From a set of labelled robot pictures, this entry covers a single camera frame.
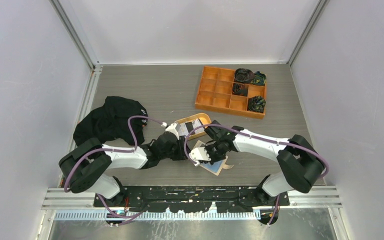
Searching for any silver credit card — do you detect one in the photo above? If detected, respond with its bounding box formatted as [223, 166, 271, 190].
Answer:
[176, 122, 189, 136]

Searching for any beige leather card holder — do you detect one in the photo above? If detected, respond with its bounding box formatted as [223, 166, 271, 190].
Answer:
[192, 140, 234, 176]

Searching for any yellow oval tray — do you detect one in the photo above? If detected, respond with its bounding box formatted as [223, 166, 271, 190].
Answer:
[174, 113, 212, 140]

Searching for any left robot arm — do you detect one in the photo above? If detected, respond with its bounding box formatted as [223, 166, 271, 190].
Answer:
[58, 131, 190, 207]

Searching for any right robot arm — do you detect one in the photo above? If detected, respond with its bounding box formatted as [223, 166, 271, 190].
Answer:
[205, 121, 329, 206]

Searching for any orange compartment organizer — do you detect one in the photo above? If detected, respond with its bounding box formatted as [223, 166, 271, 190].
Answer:
[195, 66, 267, 119]

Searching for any dark rolled tie middle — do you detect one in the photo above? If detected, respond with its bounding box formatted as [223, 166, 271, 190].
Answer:
[232, 82, 249, 97]

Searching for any dark rolled tie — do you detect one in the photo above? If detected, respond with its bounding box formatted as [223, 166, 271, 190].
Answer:
[234, 68, 255, 84]
[232, 82, 249, 97]

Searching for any black cloth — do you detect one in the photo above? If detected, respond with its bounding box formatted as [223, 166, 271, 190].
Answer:
[73, 96, 148, 146]

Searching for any dark rolled tie top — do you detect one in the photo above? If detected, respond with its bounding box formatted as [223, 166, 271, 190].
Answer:
[234, 68, 255, 84]

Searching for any green patterned rolled tie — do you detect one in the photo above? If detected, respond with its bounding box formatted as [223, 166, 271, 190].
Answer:
[251, 71, 267, 87]

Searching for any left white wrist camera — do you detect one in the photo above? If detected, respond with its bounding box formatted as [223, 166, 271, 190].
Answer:
[165, 123, 180, 140]

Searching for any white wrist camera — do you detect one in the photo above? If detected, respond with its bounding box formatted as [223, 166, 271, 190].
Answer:
[189, 147, 211, 167]
[165, 123, 180, 140]

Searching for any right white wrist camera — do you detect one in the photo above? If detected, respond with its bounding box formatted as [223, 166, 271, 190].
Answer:
[189, 147, 211, 167]

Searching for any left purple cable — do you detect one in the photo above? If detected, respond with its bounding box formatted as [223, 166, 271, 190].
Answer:
[63, 115, 168, 227]

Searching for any purple cable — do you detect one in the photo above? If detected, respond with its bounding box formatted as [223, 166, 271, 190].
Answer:
[183, 124, 330, 227]
[63, 115, 168, 227]

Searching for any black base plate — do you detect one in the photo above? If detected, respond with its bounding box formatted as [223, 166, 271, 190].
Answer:
[93, 184, 290, 213]

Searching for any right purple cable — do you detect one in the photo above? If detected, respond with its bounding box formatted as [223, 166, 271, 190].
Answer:
[183, 124, 330, 227]

